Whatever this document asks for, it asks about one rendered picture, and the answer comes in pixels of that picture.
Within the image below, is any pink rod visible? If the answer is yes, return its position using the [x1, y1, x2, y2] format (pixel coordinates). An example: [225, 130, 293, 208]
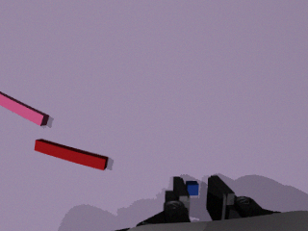
[0, 91, 49, 126]

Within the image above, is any small dark blue cube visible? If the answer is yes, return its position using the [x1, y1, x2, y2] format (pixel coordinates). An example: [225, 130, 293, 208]
[186, 181, 199, 195]

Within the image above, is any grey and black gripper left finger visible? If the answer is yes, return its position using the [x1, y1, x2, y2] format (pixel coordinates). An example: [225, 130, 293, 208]
[136, 176, 191, 226]

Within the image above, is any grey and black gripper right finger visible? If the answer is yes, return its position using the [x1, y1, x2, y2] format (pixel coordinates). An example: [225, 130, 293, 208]
[206, 175, 281, 220]

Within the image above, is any red rod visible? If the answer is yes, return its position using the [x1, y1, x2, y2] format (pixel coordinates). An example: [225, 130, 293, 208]
[35, 139, 109, 170]

